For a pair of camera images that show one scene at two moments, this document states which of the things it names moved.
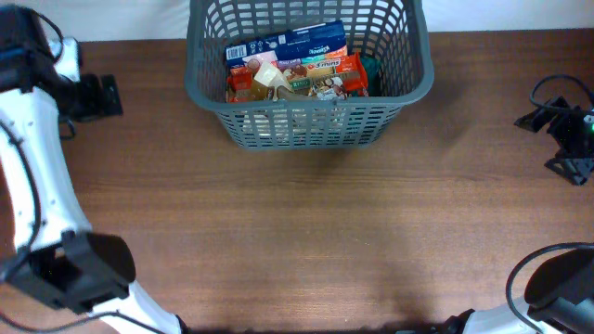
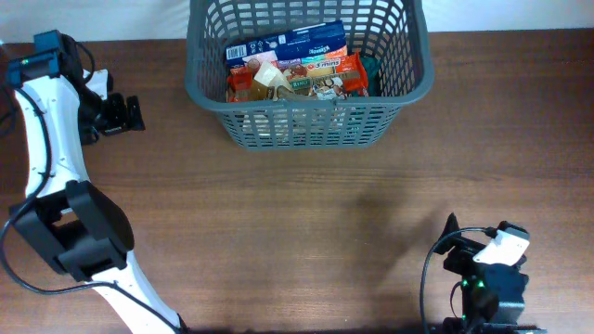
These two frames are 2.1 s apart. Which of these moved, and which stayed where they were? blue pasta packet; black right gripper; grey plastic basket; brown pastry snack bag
Moved: brown pastry snack bag; black right gripper
Stayed: blue pasta packet; grey plastic basket
